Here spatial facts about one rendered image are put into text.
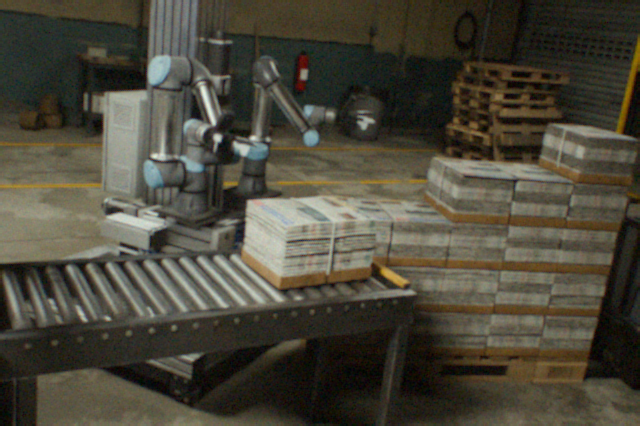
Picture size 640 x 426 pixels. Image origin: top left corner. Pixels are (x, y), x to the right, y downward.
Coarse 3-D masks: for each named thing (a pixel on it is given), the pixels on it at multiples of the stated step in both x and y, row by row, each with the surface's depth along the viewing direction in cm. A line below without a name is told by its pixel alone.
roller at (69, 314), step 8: (48, 272) 228; (56, 272) 228; (48, 280) 224; (56, 280) 221; (56, 288) 216; (64, 288) 217; (56, 296) 212; (64, 296) 211; (56, 304) 209; (64, 304) 206; (72, 304) 207; (64, 312) 202; (72, 312) 201; (64, 320) 199; (72, 320) 197; (80, 320) 198
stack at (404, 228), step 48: (384, 240) 326; (432, 240) 332; (480, 240) 337; (528, 240) 342; (432, 288) 338; (480, 288) 343; (528, 288) 349; (336, 336) 336; (384, 336) 341; (432, 336) 346; (480, 336) 352; (528, 336) 357
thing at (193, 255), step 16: (112, 256) 246; (128, 256) 248; (144, 256) 250; (160, 256) 252; (176, 256) 254; (192, 256) 256; (208, 256) 259; (224, 256) 263; (16, 272) 228; (144, 272) 249; (0, 288) 227; (48, 288) 235; (112, 288) 245
